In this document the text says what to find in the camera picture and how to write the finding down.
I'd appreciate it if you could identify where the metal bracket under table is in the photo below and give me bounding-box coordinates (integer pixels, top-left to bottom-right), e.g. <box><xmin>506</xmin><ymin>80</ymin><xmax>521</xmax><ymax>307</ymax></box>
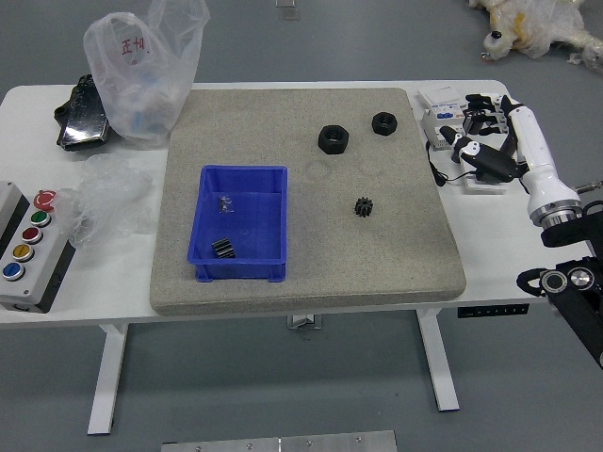
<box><xmin>285</xmin><ymin>314</ymin><xmax>323</xmax><ymax>331</ymax></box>

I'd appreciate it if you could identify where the black table control panel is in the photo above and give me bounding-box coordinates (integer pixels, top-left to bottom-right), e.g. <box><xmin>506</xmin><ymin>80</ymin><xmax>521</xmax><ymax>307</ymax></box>
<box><xmin>457</xmin><ymin>304</ymin><xmax>530</xmax><ymax>319</ymax></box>

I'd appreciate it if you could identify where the grey button control box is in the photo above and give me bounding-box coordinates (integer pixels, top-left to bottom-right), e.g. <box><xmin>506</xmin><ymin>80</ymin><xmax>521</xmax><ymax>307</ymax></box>
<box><xmin>0</xmin><ymin>181</ymin><xmax>76</xmax><ymax>315</ymax></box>

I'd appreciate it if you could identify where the white circuit breaker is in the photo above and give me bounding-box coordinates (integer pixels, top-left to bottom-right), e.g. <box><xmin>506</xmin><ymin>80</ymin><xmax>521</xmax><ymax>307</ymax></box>
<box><xmin>420</xmin><ymin>105</ymin><xmax>465</xmax><ymax>152</ymax></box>

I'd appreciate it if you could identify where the metal floor plate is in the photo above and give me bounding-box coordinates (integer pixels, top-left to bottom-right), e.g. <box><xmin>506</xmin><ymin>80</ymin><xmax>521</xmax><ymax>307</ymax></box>
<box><xmin>275</xmin><ymin>0</ymin><xmax>301</xmax><ymax>21</ymax></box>

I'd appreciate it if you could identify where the clear crumpled plastic bag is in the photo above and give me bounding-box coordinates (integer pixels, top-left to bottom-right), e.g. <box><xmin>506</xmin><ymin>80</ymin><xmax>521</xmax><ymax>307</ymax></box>
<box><xmin>55</xmin><ymin>153</ymin><xmax>156</xmax><ymax>250</ymax></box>

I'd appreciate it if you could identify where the grey metal plate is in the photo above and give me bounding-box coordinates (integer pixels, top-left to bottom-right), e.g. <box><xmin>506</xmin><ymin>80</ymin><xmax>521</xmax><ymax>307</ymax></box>
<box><xmin>160</xmin><ymin>429</ymin><xmax>399</xmax><ymax>452</ymax></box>

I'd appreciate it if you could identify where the small black gear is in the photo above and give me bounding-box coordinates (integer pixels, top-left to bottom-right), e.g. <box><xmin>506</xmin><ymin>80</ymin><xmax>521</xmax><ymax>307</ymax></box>
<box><xmin>352</xmin><ymin>196</ymin><xmax>376</xmax><ymax>220</ymax></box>

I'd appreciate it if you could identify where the white table leg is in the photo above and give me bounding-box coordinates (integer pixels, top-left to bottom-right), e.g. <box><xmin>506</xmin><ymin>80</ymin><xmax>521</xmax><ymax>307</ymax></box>
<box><xmin>87</xmin><ymin>323</ymin><xmax>129</xmax><ymax>435</ymax></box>
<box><xmin>416</xmin><ymin>310</ymin><xmax>461</xmax><ymax>412</ymax></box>

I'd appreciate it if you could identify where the grey-brown mat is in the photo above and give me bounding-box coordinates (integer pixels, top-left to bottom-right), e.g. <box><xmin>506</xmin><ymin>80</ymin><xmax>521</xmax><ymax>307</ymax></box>
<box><xmin>148</xmin><ymin>87</ymin><xmax>467</xmax><ymax>316</ymax></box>

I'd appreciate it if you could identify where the red emergency stop button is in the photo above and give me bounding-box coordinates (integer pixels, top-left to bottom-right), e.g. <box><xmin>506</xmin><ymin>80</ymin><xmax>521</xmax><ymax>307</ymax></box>
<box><xmin>32</xmin><ymin>189</ymin><xmax>57</xmax><ymax>211</ymax></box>

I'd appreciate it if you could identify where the plush toy in plastic wrap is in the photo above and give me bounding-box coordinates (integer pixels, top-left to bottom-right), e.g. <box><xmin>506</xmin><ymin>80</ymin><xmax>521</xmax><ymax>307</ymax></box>
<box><xmin>467</xmin><ymin>0</ymin><xmax>603</xmax><ymax>75</ymax></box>

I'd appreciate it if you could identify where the white plastic bag red print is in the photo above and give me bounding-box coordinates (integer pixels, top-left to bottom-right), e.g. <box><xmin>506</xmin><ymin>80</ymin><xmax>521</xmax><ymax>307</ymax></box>
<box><xmin>82</xmin><ymin>0</ymin><xmax>212</xmax><ymax>151</ymax></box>

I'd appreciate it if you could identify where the white plastic base block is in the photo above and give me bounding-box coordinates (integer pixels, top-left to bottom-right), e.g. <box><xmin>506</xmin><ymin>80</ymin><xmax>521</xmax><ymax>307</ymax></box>
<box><xmin>464</xmin><ymin>173</ymin><xmax>510</xmax><ymax>196</ymax></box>

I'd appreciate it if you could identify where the big black gear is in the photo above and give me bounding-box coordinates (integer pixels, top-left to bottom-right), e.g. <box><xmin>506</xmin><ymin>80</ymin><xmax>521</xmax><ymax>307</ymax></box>
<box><xmin>210</xmin><ymin>237</ymin><xmax>236</xmax><ymax>260</ymax></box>

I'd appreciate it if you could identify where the small black nut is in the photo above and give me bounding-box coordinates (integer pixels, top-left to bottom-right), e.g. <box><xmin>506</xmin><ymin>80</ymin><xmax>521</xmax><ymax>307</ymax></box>
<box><xmin>371</xmin><ymin>111</ymin><xmax>399</xmax><ymax>137</ymax></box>

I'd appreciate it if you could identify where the big black nut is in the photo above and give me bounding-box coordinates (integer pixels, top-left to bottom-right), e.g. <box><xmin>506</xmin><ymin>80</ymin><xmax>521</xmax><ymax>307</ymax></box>
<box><xmin>317</xmin><ymin>123</ymin><xmax>350</xmax><ymax>155</ymax></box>

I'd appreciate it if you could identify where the blue plastic box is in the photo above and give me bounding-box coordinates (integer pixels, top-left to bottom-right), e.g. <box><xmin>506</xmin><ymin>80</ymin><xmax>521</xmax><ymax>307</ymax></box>
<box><xmin>187</xmin><ymin>164</ymin><xmax>289</xmax><ymax>283</ymax></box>

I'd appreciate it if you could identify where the thin black adapter cord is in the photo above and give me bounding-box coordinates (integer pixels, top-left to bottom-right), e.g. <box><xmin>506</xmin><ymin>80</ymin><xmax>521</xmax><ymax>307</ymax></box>
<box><xmin>425</xmin><ymin>139</ymin><xmax>475</xmax><ymax>187</ymax></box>

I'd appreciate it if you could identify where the black glossy tray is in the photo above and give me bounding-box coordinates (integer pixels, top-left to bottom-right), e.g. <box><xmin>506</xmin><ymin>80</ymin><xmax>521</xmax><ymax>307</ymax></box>
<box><xmin>53</xmin><ymin>73</ymin><xmax>112</xmax><ymax>153</ymax></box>

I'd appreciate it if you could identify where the flat white carton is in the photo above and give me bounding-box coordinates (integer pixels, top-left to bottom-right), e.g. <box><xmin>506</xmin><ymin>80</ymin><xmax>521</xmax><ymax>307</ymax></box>
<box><xmin>416</xmin><ymin>86</ymin><xmax>467</xmax><ymax>109</ymax></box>

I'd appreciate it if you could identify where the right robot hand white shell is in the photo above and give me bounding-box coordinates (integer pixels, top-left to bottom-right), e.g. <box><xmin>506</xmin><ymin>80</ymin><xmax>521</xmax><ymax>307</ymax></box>
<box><xmin>440</xmin><ymin>92</ymin><xmax>581</xmax><ymax>213</ymax></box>

